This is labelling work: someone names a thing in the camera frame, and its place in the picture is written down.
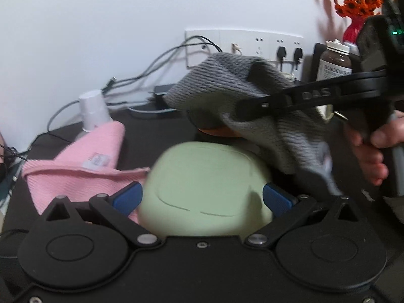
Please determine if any grey cable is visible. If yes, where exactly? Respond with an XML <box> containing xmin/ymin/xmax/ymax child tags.
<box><xmin>47</xmin><ymin>99</ymin><xmax>177</xmax><ymax>133</ymax></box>

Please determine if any black cable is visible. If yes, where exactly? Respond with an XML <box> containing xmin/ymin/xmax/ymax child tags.
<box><xmin>100</xmin><ymin>36</ymin><xmax>222</xmax><ymax>96</ymax></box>

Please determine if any white paper cup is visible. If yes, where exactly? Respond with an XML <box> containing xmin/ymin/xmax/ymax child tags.
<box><xmin>78</xmin><ymin>90</ymin><xmax>113</xmax><ymax>132</ymax></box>

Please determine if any red vase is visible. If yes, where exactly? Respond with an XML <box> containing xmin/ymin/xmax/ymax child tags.
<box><xmin>342</xmin><ymin>17</ymin><xmax>368</xmax><ymax>52</ymax></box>

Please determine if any grey knitted cloth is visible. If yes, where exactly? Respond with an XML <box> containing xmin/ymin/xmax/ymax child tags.
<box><xmin>164</xmin><ymin>52</ymin><xmax>345</xmax><ymax>197</ymax></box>

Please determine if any orange bowl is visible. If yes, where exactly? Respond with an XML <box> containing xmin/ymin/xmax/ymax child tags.
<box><xmin>197</xmin><ymin>125</ymin><xmax>244</xmax><ymax>139</ymax></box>

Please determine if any green bowl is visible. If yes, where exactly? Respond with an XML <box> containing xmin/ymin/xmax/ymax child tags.
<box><xmin>138</xmin><ymin>141</ymin><xmax>274</xmax><ymax>238</ymax></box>

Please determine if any black power adapter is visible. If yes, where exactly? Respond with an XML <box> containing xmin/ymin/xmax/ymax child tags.
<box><xmin>153</xmin><ymin>84</ymin><xmax>178</xmax><ymax>112</ymax></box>

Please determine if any pink cloth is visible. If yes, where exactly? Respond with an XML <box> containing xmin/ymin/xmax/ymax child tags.
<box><xmin>21</xmin><ymin>121</ymin><xmax>151</xmax><ymax>225</ymax></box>

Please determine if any person's right hand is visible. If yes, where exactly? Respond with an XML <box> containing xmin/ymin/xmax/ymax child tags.
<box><xmin>345</xmin><ymin>110</ymin><xmax>404</xmax><ymax>187</ymax></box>

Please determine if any white wall socket plate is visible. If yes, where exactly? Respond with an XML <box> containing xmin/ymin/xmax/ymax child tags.
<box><xmin>185</xmin><ymin>29</ymin><xmax>304</xmax><ymax>70</ymax></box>

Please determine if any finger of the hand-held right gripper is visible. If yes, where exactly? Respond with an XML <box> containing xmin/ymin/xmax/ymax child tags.
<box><xmin>236</xmin><ymin>92</ymin><xmax>288</xmax><ymax>122</ymax></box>

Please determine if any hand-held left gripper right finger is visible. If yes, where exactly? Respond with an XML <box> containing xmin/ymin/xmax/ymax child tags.
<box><xmin>244</xmin><ymin>182</ymin><xmax>363</xmax><ymax>248</ymax></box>

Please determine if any brown pill bottle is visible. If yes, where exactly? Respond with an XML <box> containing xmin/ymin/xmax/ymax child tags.
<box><xmin>316</xmin><ymin>39</ymin><xmax>354</xmax><ymax>83</ymax></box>

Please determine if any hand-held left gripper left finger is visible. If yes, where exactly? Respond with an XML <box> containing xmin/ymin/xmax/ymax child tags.
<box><xmin>39</xmin><ymin>181</ymin><xmax>162</xmax><ymax>248</ymax></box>

